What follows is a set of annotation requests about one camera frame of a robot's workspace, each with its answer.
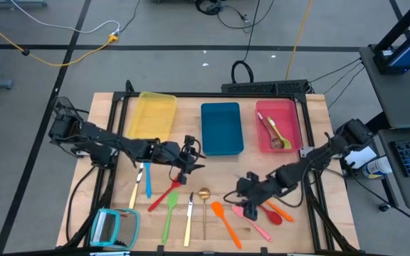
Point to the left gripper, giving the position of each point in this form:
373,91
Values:
171,154

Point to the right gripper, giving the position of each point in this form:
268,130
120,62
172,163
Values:
262,188

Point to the wide orange silicone spatula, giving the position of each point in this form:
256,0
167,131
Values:
218,209

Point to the gold metal spoon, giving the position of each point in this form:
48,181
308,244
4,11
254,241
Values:
204,193

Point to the red silicone spoon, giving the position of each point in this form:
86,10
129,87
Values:
275,217

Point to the green silicone spatula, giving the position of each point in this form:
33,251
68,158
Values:
172,199

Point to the narrow orange silicone spatula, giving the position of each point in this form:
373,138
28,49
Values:
283,215

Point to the red silicone spatula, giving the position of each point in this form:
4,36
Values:
162,199

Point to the blue silicone spatula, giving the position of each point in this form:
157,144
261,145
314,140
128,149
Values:
148,185

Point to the brown wooden spoon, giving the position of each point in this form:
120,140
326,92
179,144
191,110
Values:
277,143

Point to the yellow-green spoon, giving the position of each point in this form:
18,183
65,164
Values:
287,144

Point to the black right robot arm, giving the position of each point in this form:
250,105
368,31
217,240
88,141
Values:
319,156

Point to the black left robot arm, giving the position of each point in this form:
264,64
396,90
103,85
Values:
98,138

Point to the pink silicone spatula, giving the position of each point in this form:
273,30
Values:
258,231

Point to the blue plastic bin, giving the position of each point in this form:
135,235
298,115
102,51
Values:
223,128

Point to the yellow plastic bin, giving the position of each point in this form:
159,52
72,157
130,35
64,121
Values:
151,117

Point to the pink plastic bin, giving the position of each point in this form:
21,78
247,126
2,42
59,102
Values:
283,106

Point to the black vented electronics box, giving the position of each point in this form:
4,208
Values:
262,87

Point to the teal framed metal box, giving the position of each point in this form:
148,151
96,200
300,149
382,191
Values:
119,229

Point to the white wipes canister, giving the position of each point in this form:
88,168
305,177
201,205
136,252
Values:
379,167

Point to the black caster wheel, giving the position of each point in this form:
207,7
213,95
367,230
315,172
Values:
384,207

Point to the grey monitor desk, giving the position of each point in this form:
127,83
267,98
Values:
397,99

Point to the black monitor pole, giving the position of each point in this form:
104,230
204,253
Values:
404,25

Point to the black aluminium rig frame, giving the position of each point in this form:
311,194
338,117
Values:
208,94

